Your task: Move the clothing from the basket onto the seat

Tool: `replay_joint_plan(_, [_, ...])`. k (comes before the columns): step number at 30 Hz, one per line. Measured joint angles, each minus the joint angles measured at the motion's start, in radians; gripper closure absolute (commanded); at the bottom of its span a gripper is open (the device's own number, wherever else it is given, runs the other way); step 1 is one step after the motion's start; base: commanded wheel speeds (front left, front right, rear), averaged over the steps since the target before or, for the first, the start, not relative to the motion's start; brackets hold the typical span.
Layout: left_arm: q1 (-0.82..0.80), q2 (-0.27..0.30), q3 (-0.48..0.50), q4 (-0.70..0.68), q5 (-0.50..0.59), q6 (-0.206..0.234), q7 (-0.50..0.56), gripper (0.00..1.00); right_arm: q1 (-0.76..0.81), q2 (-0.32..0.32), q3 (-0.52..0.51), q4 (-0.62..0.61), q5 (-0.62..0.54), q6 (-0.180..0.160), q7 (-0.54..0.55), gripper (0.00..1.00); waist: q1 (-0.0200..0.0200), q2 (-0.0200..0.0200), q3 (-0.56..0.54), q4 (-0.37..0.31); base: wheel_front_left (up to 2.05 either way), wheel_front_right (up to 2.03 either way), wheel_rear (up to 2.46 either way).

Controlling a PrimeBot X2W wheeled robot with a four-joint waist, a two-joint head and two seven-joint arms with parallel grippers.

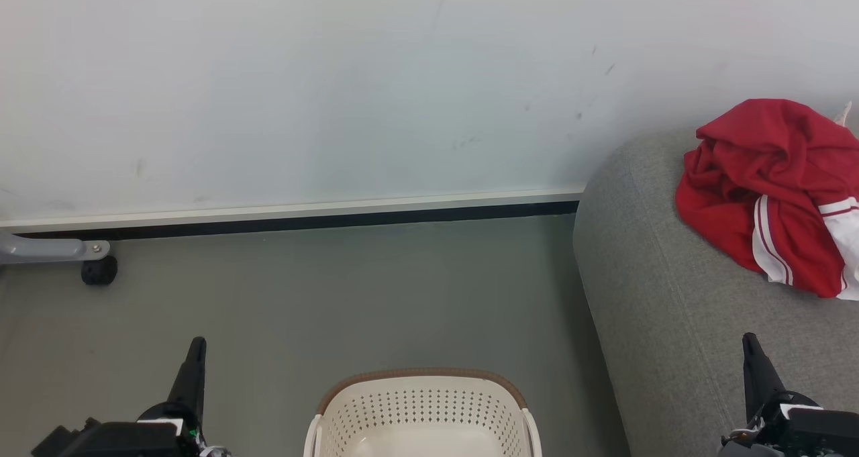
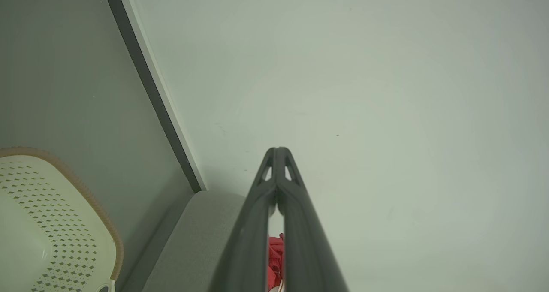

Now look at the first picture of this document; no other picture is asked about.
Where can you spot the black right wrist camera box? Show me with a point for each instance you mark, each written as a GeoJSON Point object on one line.
{"type": "Point", "coordinates": [825, 433]}

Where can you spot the grey metal stand leg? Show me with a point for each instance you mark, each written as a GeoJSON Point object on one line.
{"type": "Point", "coordinates": [47, 249]}

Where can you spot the grey fabric sofa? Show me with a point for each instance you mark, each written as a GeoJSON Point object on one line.
{"type": "Point", "coordinates": [671, 323]}

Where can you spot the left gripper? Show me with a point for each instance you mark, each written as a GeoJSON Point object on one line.
{"type": "Point", "coordinates": [176, 417]}

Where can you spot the red and white clothing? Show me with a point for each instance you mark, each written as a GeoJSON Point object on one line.
{"type": "Point", "coordinates": [765, 188]}

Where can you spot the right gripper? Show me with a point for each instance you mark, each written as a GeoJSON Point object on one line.
{"type": "Point", "coordinates": [772, 423]}

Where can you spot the black caster wheel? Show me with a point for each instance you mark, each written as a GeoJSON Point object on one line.
{"type": "Point", "coordinates": [99, 270]}

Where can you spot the cream plastic laundry basket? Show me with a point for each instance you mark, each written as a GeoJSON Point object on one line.
{"type": "Point", "coordinates": [423, 410]}

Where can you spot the white and black baseboard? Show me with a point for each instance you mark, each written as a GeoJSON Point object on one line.
{"type": "Point", "coordinates": [288, 215]}

